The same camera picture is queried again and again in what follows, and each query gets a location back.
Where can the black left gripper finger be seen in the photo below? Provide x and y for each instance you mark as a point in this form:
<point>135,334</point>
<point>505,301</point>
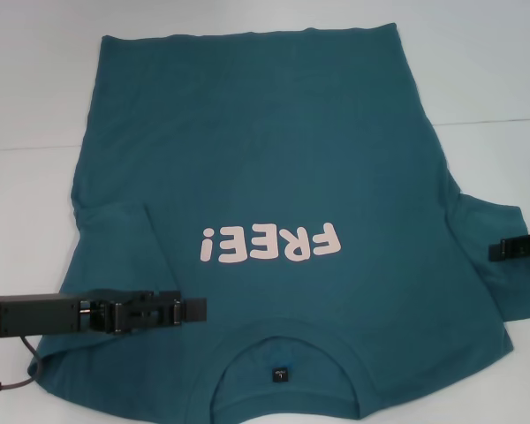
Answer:
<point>190,310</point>

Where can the teal t-shirt with pink print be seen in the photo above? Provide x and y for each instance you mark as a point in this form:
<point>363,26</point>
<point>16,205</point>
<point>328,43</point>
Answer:
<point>247,154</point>

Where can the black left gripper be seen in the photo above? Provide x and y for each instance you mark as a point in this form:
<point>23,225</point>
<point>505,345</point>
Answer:
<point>35,313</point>

